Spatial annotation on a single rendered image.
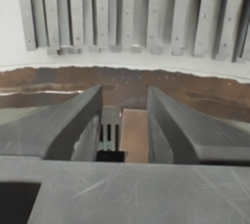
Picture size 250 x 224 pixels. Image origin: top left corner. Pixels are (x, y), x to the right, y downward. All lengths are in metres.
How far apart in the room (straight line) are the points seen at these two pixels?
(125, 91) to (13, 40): 0.13
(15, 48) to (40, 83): 0.05
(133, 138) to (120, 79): 0.07
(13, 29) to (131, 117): 0.16
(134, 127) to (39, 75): 0.12
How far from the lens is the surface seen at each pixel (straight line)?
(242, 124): 0.52
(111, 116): 0.67
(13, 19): 0.29
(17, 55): 0.28
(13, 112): 0.47
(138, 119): 0.25
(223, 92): 0.28
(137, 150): 0.26
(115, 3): 0.23
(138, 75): 0.25
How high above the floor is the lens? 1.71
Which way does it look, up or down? 83 degrees down
